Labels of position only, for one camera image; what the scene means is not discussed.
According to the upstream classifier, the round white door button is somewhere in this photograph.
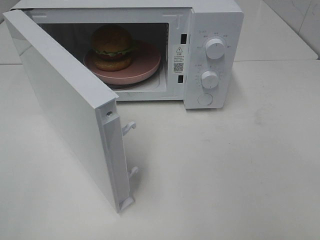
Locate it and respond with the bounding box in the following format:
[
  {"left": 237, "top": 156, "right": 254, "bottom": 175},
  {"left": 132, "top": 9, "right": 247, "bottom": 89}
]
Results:
[{"left": 197, "top": 93, "right": 213, "bottom": 106}]

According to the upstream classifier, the pink round plate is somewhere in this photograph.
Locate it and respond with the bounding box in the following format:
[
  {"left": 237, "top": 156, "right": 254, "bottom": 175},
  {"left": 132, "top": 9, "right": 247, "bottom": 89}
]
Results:
[{"left": 83, "top": 40, "right": 161, "bottom": 86}]

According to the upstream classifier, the white microwave door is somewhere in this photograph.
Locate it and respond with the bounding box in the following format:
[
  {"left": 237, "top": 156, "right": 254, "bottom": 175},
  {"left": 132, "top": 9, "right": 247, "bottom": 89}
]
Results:
[{"left": 4, "top": 10, "right": 138, "bottom": 213}]

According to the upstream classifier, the burger with lettuce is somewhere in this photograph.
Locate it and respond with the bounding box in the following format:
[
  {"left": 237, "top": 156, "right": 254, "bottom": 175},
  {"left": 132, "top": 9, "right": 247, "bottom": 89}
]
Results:
[{"left": 90, "top": 24, "right": 137, "bottom": 72}]

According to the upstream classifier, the lower white microwave knob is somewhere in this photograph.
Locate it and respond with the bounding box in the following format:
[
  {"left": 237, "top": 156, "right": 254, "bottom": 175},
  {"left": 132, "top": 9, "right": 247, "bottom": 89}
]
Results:
[{"left": 201, "top": 70, "right": 220, "bottom": 89}]

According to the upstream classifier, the white microwave knob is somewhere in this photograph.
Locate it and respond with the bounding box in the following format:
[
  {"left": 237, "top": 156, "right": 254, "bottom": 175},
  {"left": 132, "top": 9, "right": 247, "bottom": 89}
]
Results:
[
  {"left": 204, "top": 37, "right": 226, "bottom": 60},
  {"left": 201, "top": 70, "right": 220, "bottom": 89}
]

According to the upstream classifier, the white microwave oven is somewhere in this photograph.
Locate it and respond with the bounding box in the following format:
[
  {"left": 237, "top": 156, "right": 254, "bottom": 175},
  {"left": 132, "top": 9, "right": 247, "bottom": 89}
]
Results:
[{"left": 10, "top": 0, "right": 244, "bottom": 109}]

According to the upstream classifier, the upper white microwave knob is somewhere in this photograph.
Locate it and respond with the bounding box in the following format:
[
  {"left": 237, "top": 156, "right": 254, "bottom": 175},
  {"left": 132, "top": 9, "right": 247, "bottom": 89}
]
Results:
[{"left": 204, "top": 37, "right": 226, "bottom": 60}]

